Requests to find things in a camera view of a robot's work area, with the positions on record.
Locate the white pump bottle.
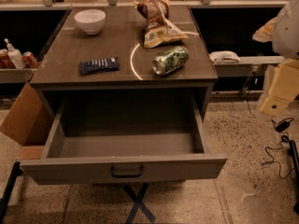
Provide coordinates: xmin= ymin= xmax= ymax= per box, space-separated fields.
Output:
xmin=4 ymin=38 xmax=26 ymax=69

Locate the grey drawer cabinet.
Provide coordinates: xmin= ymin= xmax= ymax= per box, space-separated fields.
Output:
xmin=31 ymin=6 xmax=217 ymax=114

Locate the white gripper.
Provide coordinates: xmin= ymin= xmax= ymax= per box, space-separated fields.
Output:
xmin=252 ymin=0 xmax=299 ymax=117

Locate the cardboard box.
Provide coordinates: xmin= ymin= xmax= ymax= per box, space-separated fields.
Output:
xmin=0 ymin=83 xmax=53 ymax=146

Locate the open grey top drawer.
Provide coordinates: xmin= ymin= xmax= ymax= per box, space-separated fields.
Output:
xmin=21 ymin=92 xmax=227 ymax=185

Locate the red soda can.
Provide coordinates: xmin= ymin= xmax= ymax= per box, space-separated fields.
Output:
xmin=0 ymin=49 xmax=14 ymax=69
xmin=23 ymin=51 xmax=39 ymax=68

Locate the black stand leg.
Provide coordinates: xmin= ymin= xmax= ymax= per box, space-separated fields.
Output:
xmin=0 ymin=161 xmax=22 ymax=224

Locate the white ceramic bowl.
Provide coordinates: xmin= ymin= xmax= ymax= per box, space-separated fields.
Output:
xmin=74 ymin=9 xmax=106 ymax=35

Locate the black drawer handle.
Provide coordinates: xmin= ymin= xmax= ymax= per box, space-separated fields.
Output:
xmin=110 ymin=165 xmax=144 ymax=178

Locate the black power cable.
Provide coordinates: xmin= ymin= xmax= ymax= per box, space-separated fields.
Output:
xmin=261 ymin=117 xmax=296 ymax=180

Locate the green soda can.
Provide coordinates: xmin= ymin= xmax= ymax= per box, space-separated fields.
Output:
xmin=152 ymin=46 xmax=189 ymax=76

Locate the brown chip bag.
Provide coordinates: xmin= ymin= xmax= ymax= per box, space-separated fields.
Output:
xmin=135 ymin=0 xmax=188 ymax=49

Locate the blue snack bar wrapper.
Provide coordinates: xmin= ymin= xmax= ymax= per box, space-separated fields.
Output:
xmin=79 ymin=57 xmax=120 ymax=75

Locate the folded white cloth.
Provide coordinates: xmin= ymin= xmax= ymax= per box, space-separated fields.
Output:
xmin=209 ymin=50 xmax=240 ymax=63

